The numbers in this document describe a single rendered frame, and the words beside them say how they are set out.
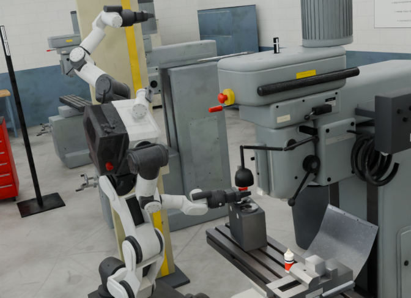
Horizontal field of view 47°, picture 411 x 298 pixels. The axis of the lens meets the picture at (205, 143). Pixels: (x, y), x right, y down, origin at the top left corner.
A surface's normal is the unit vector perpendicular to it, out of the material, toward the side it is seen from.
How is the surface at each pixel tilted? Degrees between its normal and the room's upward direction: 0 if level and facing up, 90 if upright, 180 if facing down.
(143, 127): 35
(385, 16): 90
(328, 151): 90
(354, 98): 90
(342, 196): 90
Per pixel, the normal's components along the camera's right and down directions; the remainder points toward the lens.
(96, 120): 0.33, -0.70
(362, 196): -0.88, 0.22
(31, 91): 0.46, 0.21
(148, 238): 0.51, -0.33
